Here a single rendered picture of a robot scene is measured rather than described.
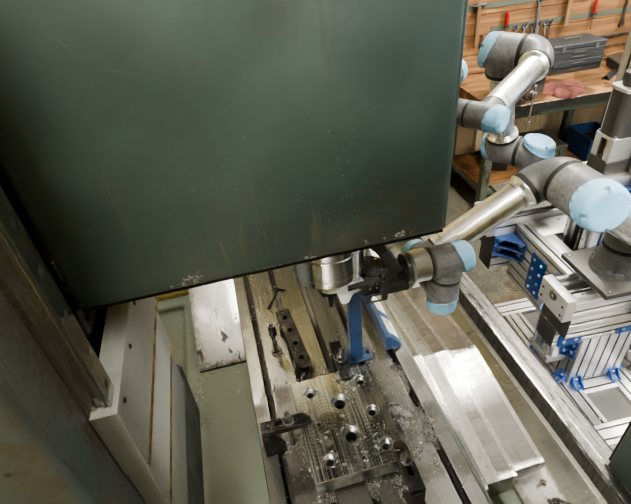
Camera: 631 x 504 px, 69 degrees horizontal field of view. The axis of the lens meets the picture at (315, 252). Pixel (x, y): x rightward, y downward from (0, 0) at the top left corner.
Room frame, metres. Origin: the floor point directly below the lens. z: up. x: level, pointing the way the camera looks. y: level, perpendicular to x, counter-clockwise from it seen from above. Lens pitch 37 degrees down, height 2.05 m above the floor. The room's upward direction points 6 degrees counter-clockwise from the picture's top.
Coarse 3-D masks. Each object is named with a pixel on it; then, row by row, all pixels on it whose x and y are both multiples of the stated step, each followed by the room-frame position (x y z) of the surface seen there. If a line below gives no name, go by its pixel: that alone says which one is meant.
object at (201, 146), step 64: (0, 0) 0.59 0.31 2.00; (64, 0) 0.60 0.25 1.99; (128, 0) 0.61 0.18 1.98; (192, 0) 0.62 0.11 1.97; (256, 0) 0.64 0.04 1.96; (320, 0) 0.65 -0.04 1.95; (384, 0) 0.66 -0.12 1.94; (448, 0) 0.68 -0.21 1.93; (0, 64) 0.58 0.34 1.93; (64, 64) 0.59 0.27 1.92; (128, 64) 0.61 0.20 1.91; (192, 64) 0.62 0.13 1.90; (256, 64) 0.63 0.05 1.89; (320, 64) 0.65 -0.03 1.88; (384, 64) 0.66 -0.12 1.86; (448, 64) 0.68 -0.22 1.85; (0, 128) 0.57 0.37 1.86; (64, 128) 0.59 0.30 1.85; (128, 128) 0.60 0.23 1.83; (192, 128) 0.62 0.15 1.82; (256, 128) 0.63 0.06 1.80; (320, 128) 0.65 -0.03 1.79; (384, 128) 0.66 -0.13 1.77; (448, 128) 0.68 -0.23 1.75; (64, 192) 0.58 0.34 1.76; (128, 192) 0.60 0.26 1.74; (192, 192) 0.61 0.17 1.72; (256, 192) 0.63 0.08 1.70; (320, 192) 0.65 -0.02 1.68; (384, 192) 0.66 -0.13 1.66; (448, 192) 0.69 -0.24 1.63; (64, 256) 0.57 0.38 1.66; (128, 256) 0.59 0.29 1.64; (192, 256) 0.61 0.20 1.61; (256, 256) 0.62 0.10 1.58; (320, 256) 0.65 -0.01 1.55
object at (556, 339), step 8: (544, 320) 1.11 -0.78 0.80; (536, 328) 1.13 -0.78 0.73; (544, 328) 1.10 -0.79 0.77; (552, 328) 1.06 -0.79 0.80; (616, 328) 1.09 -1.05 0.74; (624, 328) 1.07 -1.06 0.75; (544, 336) 1.08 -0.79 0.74; (552, 336) 1.05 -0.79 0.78; (560, 336) 1.04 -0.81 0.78; (584, 336) 1.06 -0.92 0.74; (592, 336) 1.06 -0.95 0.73; (552, 344) 1.04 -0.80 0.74; (560, 344) 1.04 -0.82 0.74; (568, 344) 1.05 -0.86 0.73
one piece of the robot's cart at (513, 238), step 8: (496, 240) 1.49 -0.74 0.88; (504, 240) 1.46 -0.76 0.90; (512, 240) 1.45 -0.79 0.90; (520, 240) 1.45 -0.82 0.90; (496, 248) 1.49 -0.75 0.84; (504, 248) 1.46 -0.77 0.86; (512, 248) 1.45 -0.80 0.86; (520, 248) 1.44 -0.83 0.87; (504, 256) 1.45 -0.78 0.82; (512, 256) 1.45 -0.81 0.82; (520, 256) 1.43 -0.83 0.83
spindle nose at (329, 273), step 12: (360, 252) 0.73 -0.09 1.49; (300, 264) 0.71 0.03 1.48; (312, 264) 0.70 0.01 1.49; (324, 264) 0.70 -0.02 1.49; (336, 264) 0.69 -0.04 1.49; (348, 264) 0.70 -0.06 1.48; (360, 264) 0.73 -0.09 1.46; (300, 276) 0.72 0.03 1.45; (312, 276) 0.70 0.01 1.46; (324, 276) 0.69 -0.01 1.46; (336, 276) 0.69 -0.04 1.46; (348, 276) 0.70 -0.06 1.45; (324, 288) 0.70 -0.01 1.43
